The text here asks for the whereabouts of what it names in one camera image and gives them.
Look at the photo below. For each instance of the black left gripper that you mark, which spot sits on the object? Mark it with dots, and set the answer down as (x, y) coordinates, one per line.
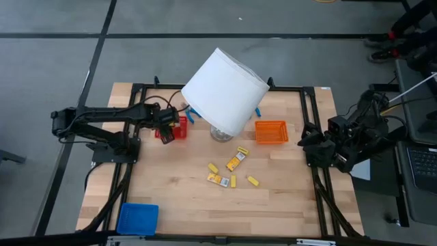
(167, 118)

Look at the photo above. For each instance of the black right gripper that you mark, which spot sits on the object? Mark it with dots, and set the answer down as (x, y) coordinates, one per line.
(321, 152)

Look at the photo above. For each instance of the yellow staples box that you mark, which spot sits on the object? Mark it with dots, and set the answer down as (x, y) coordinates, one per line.
(216, 179)

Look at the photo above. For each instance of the orange staples box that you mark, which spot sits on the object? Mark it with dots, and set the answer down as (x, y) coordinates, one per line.
(235, 162)

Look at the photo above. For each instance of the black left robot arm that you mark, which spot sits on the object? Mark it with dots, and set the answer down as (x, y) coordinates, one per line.
(102, 114)

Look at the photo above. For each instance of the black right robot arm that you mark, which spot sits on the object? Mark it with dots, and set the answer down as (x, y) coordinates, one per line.
(368, 136)

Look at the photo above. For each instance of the red plastic basket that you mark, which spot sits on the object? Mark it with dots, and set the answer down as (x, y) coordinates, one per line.
(182, 131)

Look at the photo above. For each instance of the orange plastic basket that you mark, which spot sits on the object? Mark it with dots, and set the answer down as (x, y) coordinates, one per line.
(271, 132)

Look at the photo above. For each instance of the clear glass lamp base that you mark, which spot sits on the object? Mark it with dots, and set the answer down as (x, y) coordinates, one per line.
(220, 137)

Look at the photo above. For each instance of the white sheet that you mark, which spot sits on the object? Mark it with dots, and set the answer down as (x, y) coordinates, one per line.
(362, 171)

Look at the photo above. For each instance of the white lampshade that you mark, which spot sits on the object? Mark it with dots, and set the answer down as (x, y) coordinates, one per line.
(222, 92)

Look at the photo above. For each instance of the black stand foot bar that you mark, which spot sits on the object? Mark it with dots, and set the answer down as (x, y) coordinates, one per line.
(382, 87)

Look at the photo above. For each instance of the blue plastic basket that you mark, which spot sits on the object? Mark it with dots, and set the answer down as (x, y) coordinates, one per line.
(136, 218)

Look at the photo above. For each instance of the person's shoe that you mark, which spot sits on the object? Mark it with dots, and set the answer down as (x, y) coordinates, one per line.
(382, 56)
(379, 40)

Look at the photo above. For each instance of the grey side desk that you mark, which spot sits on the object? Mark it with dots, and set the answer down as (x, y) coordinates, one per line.
(413, 102)

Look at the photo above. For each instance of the dark laptop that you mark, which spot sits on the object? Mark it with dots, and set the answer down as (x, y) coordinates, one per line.
(423, 167)

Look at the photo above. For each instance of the black caster wheel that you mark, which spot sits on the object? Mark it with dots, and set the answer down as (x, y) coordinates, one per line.
(393, 220)

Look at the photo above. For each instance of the person's leg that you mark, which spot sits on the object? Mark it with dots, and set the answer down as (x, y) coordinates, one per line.
(413, 15)
(416, 42)

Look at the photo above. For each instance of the grey furniture leg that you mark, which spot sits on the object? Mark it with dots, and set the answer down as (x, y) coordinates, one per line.
(12, 157)

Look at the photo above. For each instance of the black metal table frame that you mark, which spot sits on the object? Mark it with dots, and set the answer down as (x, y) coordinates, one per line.
(290, 89)

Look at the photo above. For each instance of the black frame clamp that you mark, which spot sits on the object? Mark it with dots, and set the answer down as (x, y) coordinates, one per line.
(270, 82)
(156, 81)

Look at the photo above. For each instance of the silver metal bracket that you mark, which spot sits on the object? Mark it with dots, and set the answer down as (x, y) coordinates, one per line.
(315, 242)
(124, 241)

